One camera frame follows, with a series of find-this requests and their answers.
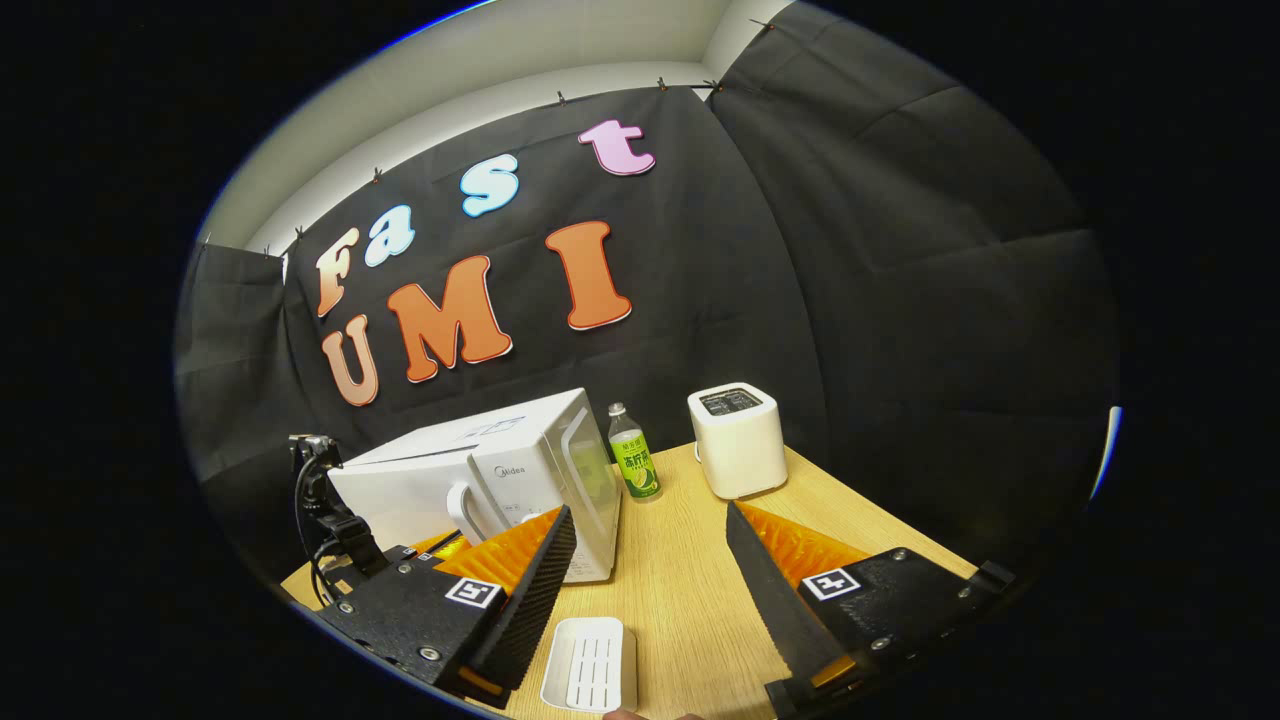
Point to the white slotted tray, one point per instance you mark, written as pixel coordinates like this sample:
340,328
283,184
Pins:
590,665

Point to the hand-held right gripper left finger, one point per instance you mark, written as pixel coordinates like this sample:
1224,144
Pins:
525,610

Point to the white microwave oven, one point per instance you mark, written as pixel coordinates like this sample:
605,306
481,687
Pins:
520,470

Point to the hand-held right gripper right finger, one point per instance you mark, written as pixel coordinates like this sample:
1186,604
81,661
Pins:
780,600

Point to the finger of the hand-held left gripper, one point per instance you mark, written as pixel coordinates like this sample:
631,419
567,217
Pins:
440,548

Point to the cream white toaster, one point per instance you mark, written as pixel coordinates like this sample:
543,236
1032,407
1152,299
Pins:
740,450

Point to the green label drink bottle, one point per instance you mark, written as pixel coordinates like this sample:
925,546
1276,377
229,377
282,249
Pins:
635,465

